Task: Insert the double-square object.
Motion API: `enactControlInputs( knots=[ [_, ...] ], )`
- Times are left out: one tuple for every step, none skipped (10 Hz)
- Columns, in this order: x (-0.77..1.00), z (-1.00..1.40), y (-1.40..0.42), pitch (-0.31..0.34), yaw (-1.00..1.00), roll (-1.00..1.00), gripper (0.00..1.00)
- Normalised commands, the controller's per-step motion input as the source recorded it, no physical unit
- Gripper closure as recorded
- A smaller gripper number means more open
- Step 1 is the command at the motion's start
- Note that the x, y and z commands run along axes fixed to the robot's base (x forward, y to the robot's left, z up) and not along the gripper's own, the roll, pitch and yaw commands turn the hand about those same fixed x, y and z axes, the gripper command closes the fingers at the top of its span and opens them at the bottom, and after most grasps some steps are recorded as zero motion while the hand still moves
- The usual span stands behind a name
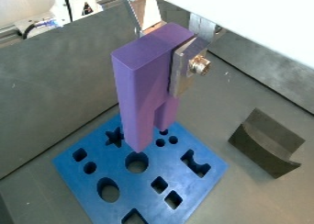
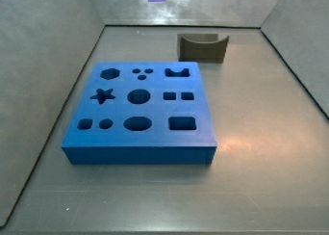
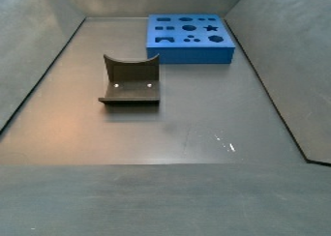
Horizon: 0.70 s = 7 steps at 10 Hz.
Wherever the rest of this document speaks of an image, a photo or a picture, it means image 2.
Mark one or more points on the blue shape-sorter block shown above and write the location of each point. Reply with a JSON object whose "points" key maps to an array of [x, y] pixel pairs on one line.
{"points": [[142, 115]]}

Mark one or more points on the dark curved holder block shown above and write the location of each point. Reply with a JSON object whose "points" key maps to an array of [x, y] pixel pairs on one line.
{"points": [[203, 48]]}

